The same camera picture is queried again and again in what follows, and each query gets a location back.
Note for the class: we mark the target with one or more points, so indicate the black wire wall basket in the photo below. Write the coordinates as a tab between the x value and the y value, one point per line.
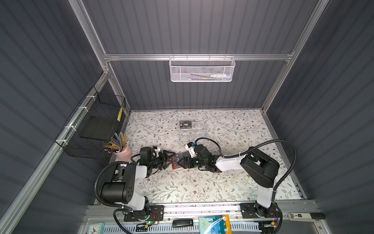
99	104

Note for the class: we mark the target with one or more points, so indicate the white marker in basket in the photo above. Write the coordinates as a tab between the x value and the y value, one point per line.
214	77

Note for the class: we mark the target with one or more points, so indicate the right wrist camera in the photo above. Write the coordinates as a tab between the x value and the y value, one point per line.
197	150

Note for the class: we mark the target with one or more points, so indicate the white mesh wall basket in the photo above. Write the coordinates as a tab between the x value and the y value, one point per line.
180	67

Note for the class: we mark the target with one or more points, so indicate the bundle of coloured pencils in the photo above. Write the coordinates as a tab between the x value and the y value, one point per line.
117	143

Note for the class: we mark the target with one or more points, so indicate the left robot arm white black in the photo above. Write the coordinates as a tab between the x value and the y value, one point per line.
115	184

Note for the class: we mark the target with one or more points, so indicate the small black device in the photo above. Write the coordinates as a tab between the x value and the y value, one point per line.
179	223

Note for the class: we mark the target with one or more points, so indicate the black VIP credit card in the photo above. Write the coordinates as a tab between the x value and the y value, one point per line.
185	124

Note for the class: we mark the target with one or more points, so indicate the clear acrylic organizer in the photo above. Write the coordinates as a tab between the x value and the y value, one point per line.
198	130

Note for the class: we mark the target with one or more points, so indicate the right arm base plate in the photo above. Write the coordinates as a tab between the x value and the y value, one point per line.
254	210

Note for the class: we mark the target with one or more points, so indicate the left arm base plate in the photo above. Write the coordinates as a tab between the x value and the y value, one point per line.
151	213

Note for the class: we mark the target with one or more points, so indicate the yellow marker in basket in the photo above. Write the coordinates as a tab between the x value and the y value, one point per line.
119	114

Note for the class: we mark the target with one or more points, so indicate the teal alarm clock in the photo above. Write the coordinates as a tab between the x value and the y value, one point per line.
96	228

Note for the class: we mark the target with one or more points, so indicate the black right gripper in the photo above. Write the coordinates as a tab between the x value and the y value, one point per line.
189	159

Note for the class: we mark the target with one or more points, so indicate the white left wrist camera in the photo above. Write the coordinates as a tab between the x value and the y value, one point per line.
157	150

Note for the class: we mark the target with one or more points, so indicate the black notebook in basket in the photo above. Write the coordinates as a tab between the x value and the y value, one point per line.
98	128

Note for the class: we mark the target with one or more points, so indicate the colourful picture book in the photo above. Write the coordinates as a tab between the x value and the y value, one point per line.
219	224

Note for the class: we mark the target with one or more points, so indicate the red leather card holder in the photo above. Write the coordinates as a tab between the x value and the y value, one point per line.
177	157

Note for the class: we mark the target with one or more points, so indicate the pink pencil cup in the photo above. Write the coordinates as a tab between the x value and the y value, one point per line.
125	154

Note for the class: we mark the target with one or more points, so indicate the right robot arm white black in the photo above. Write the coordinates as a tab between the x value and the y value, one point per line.
262	168

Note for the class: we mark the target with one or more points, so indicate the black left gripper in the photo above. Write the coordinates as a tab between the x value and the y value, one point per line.
162	159

